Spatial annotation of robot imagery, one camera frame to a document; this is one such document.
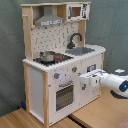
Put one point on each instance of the oven door with window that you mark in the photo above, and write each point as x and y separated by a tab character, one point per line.
64	97

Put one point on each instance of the small silver pot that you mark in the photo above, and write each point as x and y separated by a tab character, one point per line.
47	56

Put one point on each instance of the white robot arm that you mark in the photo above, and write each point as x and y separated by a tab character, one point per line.
117	84

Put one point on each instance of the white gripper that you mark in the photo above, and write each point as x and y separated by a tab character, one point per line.
92	78

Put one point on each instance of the right red stove knob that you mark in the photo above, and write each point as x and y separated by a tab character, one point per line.
74	69

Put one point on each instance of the red stove knob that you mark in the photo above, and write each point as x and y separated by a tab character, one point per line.
74	69
56	75

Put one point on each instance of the black stovetop with red burners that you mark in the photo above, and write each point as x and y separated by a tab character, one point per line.
58	59

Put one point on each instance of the white wooden toy kitchen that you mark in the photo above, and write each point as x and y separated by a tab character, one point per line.
40	84

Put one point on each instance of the grey sink basin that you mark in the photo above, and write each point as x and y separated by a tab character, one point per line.
79	51

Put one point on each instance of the black curved faucet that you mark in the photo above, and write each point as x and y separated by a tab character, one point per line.
71	44

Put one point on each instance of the grey ice dispenser panel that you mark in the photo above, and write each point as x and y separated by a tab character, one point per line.
91	68

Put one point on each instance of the left red stove knob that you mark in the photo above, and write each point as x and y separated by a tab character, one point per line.
56	75

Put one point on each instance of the grey range hood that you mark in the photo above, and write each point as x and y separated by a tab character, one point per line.
48	18

